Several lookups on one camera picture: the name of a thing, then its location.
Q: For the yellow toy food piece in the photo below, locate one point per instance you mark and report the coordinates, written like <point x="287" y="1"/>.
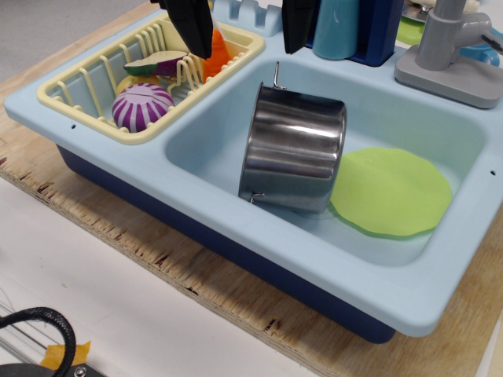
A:
<point x="130" y="80"/>

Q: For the green plate behind faucet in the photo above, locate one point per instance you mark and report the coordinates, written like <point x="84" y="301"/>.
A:
<point x="410" y="31"/>

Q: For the grey toy faucet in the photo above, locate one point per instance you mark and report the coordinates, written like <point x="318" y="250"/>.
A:
<point x="435" y="65"/>

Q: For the light blue toy sink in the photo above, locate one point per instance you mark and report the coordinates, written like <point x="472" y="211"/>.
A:
<point x="187" y="175"/>

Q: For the yellow tape piece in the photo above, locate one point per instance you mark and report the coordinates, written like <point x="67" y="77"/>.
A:
<point x="54" y="355"/>

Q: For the purple striped toy vegetable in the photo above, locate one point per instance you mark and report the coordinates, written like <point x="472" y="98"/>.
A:
<point x="139" y="105"/>

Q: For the green plastic plate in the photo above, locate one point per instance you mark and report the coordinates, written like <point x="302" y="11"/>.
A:
<point x="389" y="191"/>

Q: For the wooden plywood board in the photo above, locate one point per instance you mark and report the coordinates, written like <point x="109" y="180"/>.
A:
<point x="154" y="303"/>

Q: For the orange toy carrot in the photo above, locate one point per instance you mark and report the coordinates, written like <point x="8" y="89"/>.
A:
<point x="219" y="56"/>

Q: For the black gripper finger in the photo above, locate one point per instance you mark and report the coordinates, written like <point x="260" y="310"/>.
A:
<point x="192" y="20"/>
<point x="298" y="18"/>

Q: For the teal plastic cup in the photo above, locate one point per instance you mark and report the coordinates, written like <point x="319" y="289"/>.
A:
<point x="339" y="29"/>

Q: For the stainless steel pot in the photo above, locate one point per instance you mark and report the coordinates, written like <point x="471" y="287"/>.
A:
<point x="293" y="150"/>

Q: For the toy eggplant slice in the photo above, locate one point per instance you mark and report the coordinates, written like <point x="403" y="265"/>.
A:
<point x="163" y="63"/>

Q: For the cream dish drying rack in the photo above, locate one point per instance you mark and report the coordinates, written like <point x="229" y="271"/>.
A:
<point x="85" y="91"/>

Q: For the dark blue cup holder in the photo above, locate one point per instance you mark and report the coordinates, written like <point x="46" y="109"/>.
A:
<point x="379" y="35"/>

